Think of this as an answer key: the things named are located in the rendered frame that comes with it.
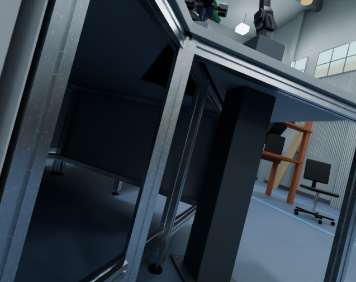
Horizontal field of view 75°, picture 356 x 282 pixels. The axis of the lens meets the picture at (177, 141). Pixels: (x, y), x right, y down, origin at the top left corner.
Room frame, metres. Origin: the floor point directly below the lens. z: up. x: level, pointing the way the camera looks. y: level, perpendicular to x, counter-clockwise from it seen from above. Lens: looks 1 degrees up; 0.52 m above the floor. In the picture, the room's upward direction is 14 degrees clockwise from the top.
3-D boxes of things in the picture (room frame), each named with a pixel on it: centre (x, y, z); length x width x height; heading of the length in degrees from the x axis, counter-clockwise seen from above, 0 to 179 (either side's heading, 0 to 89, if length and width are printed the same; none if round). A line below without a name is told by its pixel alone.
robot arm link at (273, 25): (1.03, -0.26, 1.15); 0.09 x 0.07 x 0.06; 11
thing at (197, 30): (1.09, -0.25, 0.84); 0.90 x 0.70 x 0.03; 108
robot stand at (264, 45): (1.04, -0.26, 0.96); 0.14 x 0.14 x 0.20; 18
